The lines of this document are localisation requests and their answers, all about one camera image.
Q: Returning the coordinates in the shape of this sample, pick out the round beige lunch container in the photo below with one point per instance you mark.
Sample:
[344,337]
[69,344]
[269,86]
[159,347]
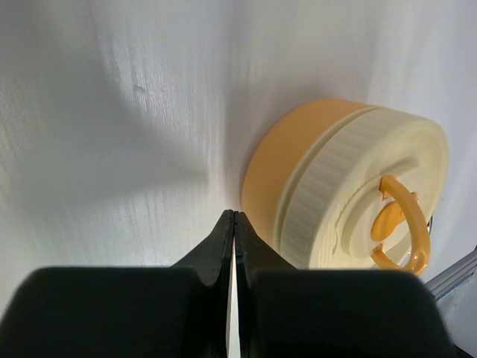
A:
[273,164]

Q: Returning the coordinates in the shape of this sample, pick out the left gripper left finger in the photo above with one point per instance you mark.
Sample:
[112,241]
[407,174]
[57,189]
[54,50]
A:
[176,311]

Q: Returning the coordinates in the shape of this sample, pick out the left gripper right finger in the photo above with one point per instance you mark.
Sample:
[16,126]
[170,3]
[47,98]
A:
[287,312]

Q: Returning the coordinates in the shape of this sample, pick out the round beige container lid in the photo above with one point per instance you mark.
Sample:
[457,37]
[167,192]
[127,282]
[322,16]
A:
[330,215]

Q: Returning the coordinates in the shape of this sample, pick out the aluminium mounting rail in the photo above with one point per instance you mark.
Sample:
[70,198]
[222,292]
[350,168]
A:
[453,277]

